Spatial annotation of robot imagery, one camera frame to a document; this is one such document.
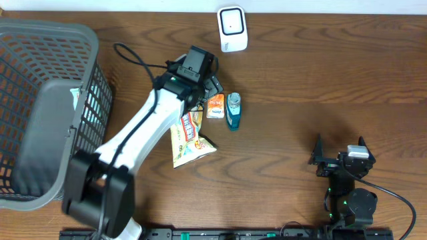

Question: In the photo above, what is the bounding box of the teal wet wipes pack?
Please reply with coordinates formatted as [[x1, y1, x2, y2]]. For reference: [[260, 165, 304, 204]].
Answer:
[[69, 88, 80, 110]]

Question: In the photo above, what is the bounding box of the white barcode scanner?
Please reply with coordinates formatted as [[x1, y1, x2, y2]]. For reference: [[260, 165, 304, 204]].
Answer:
[[217, 6, 248, 53]]

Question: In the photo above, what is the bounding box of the yellow snack bag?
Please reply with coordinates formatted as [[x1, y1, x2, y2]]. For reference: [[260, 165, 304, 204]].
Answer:
[[170, 106, 217, 169]]

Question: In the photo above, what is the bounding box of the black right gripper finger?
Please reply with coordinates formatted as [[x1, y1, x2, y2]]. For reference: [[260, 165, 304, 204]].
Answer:
[[358, 136, 372, 157], [308, 134, 324, 165]]

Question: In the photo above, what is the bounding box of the dark grey plastic basket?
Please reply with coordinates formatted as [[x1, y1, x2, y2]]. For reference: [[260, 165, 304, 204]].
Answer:
[[1, 18, 113, 211]]

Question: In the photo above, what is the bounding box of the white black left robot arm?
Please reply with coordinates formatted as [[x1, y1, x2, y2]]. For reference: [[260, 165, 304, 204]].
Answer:
[[62, 53, 222, 239]]

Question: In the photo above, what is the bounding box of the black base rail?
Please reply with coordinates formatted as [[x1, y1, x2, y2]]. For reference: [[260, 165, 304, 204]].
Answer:
[[59, 227, 394, 240]]

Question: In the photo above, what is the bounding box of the blue mouthwash bottle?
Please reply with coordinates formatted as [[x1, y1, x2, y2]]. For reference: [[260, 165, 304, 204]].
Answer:
[[226, 92, 242, 131]]

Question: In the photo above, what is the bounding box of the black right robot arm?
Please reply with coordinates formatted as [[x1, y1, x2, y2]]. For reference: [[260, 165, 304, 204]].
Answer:
[[309, 137, 378, 236]]

